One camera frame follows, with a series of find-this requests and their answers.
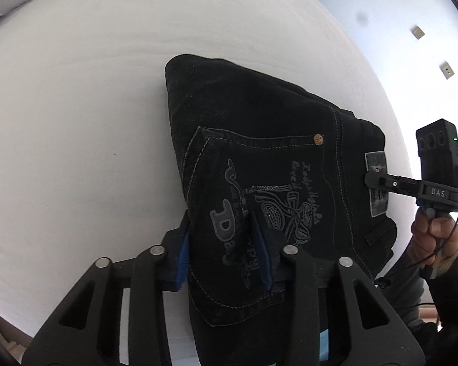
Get person's right hand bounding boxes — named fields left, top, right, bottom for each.
left=408, top=209, right=458, bottom=277

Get right forearm dark sleeve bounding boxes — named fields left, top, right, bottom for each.
left=373, top=235, right=458, bottom=328

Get wall light switch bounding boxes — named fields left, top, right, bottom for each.
left=410, top=26, right=425, bottom=40

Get wall power socket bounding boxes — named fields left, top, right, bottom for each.
left=439, top=61, right=454, bottom=79

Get white bed mattress sheet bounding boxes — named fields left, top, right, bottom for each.
left=0, top=0, right=410, bottom=336

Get thin black cable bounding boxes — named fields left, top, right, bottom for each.
left=377, top=205, right=458, bottom=309

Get black embroidered denim pants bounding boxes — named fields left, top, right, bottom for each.
left=165, top=55, right=397, bottom=365

